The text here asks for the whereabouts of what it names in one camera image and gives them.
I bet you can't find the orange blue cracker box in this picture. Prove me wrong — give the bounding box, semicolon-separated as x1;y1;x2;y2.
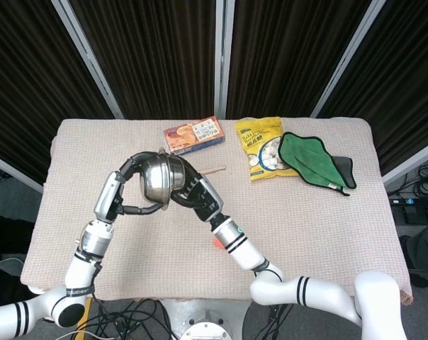
163;116;225;157

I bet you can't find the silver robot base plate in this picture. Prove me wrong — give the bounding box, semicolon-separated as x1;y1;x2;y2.
160;300;251;340

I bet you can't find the stainless steel bowl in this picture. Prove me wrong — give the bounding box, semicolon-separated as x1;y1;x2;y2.
139;147;171;213
166;155;191;192

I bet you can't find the aluminium partition post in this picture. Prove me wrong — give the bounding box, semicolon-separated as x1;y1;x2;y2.
213;0;236;120
50;0;125;120
0;151;44;194
309;0;383;118
381;144;428;187

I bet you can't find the beige waffle tablecloth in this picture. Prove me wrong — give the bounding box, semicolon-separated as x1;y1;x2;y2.
20;117;413;306

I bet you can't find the black cable bundle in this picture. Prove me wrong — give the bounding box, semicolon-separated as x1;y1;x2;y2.
410;155;428;200
89;299;181;340

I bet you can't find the black power strip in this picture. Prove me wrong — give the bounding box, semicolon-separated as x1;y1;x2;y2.
389;197;428;208

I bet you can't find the dark ribbed partition panel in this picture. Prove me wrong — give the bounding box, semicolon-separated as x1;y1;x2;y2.
227;0;373;120
316;0;428;176
68;0;223;120
0;0;116;185

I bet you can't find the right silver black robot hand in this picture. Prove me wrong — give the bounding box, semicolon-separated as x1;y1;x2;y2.
169;165;225;224

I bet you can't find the yellow marshmallow bag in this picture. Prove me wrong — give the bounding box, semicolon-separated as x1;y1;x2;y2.
235;116;300;183

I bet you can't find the grey cloth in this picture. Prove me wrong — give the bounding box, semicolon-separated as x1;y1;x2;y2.
332;154;358;190

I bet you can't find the green microfibre cloth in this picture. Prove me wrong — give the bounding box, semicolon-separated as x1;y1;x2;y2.
277;131;351;197

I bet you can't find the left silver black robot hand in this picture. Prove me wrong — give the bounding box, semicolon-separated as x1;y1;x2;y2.
93;151;169;225

